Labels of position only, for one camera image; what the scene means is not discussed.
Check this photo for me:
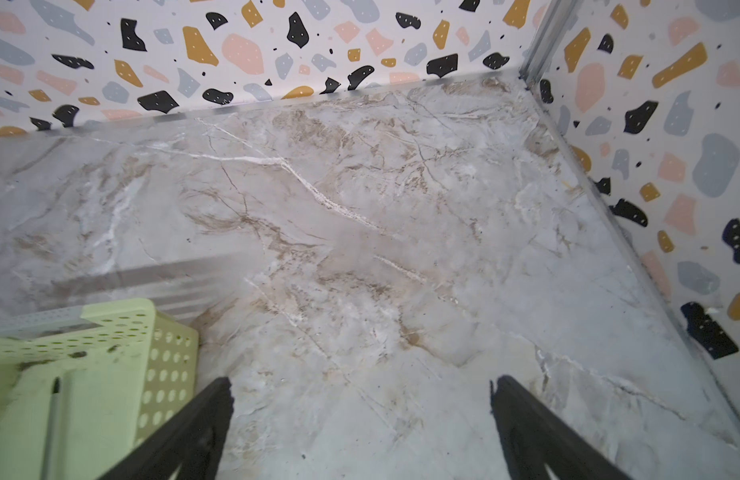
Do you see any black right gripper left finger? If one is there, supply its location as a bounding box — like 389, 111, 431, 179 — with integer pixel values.
102, 377, 234, 479

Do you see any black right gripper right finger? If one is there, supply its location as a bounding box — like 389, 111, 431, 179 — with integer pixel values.
490, 375, 628, 479

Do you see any light green plastic bin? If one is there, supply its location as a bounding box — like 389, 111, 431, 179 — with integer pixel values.
0, 298, 199, 479

